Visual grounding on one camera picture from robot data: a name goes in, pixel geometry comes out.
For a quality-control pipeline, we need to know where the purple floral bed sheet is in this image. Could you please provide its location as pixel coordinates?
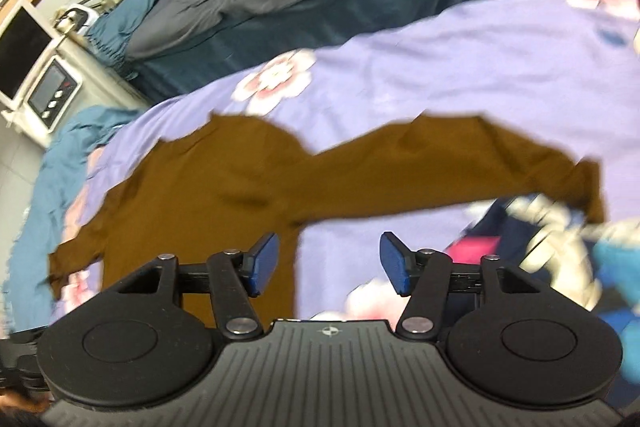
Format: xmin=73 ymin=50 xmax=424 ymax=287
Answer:
xmin=8 ymin=0 xmax=640 ymax=338

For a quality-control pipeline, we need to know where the white machine with control panel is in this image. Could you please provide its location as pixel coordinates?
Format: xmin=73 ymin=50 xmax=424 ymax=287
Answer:
xmin=1 ymin=38 xmax=149 ymax=148

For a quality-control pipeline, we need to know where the brown knitted sweater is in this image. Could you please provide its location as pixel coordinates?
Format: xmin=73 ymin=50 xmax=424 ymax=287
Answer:
xmin=49 ymin=115 xmax=604 ymax=323

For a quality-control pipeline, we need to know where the colourful patterned clothes pile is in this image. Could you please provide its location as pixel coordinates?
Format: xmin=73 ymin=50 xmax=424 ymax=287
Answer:
xmin=446 ymin=195 xmax=639 ymax=385

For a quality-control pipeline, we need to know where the blue blanket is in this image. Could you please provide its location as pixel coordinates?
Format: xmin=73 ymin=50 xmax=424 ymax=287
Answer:
xmin=1 ymin=106 xmax=141 ymax=334

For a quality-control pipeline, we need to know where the white monitor screen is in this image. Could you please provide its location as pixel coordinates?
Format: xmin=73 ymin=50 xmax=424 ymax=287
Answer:
xmin=0 ymin=0 xmax=61 ymax=110

